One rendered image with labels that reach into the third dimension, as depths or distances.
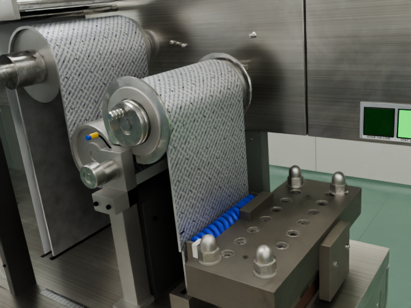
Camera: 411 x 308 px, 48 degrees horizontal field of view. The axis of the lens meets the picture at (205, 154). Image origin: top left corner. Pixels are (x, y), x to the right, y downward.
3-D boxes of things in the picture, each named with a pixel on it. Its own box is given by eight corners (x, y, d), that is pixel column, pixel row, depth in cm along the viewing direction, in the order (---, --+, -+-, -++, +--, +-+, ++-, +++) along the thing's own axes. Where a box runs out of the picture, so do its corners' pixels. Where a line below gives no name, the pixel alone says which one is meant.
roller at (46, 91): (22, 101, 93) (6, 30, 88) (111, 77, 112) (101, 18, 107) (66, 104, 85) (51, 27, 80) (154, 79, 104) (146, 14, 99)
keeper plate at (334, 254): (318, 299, 81) (318, 244, 77) (339, 270, 88) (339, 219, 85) (333, 303, 79) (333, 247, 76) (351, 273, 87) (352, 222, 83)
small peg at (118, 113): (107, 121, 71) (105, 112, 70) (120, 116, 73) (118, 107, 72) (113, 121, 70) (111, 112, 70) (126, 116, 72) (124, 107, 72)
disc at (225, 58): (194, 121, 100) (187, 52, 96) (195, 120, 101) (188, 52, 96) (252, 126, 92) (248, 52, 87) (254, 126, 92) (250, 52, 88)
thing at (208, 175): (178, 251, 79) (166, 150, 73) (246, 198, 97) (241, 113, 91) (181, 252, 79) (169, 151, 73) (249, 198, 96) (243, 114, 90)
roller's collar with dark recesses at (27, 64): (1, 89, 85) (-8, 54, 83) (29, 82, 89) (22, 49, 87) (21, 90, 81) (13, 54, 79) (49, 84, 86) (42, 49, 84)
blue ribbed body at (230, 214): (187, 254, 80) (185, 236, 79) (248, 205, 96) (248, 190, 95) (203, 259, 78) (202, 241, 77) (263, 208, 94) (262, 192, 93)
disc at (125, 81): (109, 158, 81) (95, 75, 76) (111, 157, 81) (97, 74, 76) (174, 170, 73) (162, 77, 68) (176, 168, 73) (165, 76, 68)
